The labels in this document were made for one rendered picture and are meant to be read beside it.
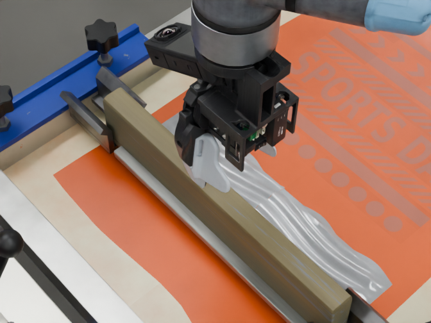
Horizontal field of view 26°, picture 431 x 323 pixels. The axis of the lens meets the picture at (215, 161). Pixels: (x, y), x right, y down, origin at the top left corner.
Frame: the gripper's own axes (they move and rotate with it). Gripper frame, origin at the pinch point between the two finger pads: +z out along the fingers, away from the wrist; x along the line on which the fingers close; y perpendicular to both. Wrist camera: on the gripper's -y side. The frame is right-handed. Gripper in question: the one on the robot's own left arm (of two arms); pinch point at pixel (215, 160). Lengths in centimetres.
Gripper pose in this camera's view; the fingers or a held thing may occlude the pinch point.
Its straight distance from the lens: 97.7
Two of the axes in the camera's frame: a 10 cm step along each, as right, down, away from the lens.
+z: -0.1, 5.9, 8.1
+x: 7.4, -5.4, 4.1
